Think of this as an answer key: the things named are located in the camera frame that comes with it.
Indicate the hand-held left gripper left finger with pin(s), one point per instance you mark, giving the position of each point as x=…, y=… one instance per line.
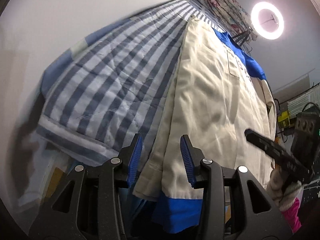
x=135, y=160

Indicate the beige and blue jacket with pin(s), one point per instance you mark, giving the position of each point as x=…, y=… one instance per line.
x=212, y=92

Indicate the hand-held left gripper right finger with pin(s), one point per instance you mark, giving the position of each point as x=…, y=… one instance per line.
x=187, y=162

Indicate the blue white striped blanket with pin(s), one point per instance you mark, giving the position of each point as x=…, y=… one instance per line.
x=100, y=80

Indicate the person's right hand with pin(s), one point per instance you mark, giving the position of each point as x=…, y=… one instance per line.
x=275, y=182

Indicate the floral quilt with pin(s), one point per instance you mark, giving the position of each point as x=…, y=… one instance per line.
x=225, y=5

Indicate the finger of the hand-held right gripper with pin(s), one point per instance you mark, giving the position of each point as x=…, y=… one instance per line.
x=265, y=145

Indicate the yellow box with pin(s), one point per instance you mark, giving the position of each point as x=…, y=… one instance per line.
x=283, y=118

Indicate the black clothes rack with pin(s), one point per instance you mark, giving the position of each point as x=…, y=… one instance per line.
x=277, y=102

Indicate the striped hanging towel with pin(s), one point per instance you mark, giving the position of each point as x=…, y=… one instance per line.
x=307, y=100

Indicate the person's right forearm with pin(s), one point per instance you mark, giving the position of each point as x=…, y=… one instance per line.
x=291, y=215

